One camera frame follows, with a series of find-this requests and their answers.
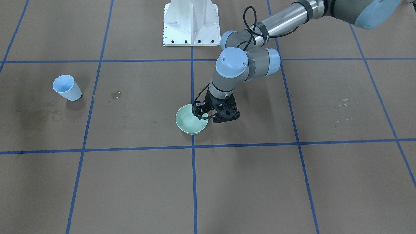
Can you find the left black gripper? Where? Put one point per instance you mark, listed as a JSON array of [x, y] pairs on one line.
[[209, 98]]

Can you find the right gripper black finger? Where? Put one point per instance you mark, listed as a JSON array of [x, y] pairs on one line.
[[198, 109]]

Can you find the green ceramic bowl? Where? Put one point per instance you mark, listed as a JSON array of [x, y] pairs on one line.
[[187, 122]]

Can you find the light blue paper cup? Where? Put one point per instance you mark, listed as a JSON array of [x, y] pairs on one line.
[[66, 86]]

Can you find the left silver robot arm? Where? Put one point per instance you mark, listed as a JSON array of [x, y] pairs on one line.
[[243, 57]]

